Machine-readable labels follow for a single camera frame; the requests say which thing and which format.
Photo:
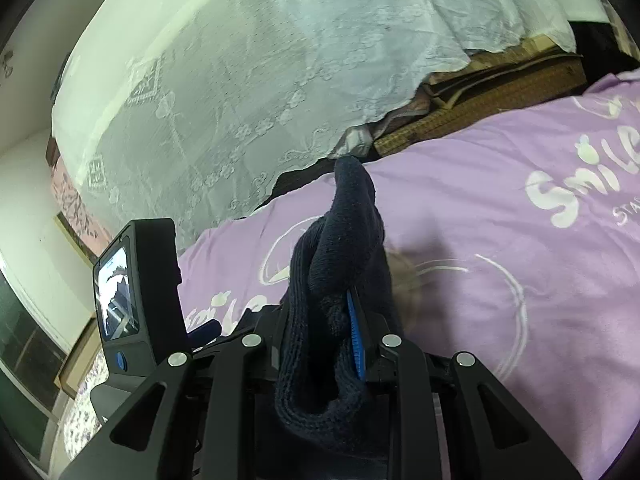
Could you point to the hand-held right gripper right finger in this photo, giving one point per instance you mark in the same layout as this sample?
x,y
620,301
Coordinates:
x,y
357,340

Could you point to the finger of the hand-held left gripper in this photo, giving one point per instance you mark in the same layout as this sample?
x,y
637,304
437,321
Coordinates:
x,y
205,330

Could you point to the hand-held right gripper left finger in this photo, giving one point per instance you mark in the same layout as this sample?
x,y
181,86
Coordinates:
x,y
262,355

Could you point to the navy knit sweater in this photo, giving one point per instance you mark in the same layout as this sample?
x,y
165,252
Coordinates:
x,y
345,240

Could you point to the pink floral cloth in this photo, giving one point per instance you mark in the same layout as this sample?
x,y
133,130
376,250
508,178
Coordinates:
x,y
75,205

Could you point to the purple floral bed sheet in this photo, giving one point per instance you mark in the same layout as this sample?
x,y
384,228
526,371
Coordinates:
x,y
82,410

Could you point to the window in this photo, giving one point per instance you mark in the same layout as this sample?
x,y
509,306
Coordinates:
x,y
25,350

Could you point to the dark cloth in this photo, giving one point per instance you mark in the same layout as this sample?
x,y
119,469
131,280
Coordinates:
x,y
300,177

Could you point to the purple printed blanket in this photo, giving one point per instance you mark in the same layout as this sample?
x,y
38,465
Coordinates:
x,y
475,185

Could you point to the white satin cloth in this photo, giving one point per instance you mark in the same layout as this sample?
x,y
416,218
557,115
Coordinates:
x,y
355,141

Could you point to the white lace cloth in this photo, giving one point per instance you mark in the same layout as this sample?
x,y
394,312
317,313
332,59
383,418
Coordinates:
x,y
250,85

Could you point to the brown woven mat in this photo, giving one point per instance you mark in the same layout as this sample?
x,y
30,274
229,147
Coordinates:
x,y
450,120

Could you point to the wooden frame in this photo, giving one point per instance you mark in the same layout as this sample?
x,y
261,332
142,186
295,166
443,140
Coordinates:
x,y
80,360

